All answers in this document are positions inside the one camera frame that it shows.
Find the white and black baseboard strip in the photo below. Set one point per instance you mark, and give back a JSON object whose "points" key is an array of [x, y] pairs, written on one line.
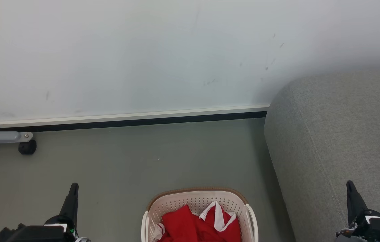
{"points": [[126, 119]]}

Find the black caster wheel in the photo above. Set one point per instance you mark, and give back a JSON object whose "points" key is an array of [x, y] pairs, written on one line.
{"points": [[27, 148]]}

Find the white perforated laundry basket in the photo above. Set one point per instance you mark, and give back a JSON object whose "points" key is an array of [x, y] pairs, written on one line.
{"points": [[176, 201]]}

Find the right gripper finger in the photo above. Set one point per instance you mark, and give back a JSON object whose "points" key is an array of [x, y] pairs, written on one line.
{"points": [[354, 203]]}

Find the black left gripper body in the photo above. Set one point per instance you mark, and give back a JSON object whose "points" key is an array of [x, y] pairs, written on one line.
{"points": [[52, 233]]}

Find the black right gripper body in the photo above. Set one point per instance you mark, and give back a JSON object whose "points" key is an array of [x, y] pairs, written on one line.
{"points": [[378, 232]]}

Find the red garment with striped trim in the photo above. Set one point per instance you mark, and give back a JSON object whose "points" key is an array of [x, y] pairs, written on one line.
{"points": [[180, 223]]}

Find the red shirt with white collar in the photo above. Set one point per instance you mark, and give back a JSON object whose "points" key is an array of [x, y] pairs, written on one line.
{"points": [[232, 229]]}

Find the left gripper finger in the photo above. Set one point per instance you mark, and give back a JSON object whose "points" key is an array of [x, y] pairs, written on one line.
{"points": [[70, 205]]}

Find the grey fabric sofa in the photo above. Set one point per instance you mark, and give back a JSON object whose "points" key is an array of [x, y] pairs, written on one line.
{"points": [[328, 134]]}

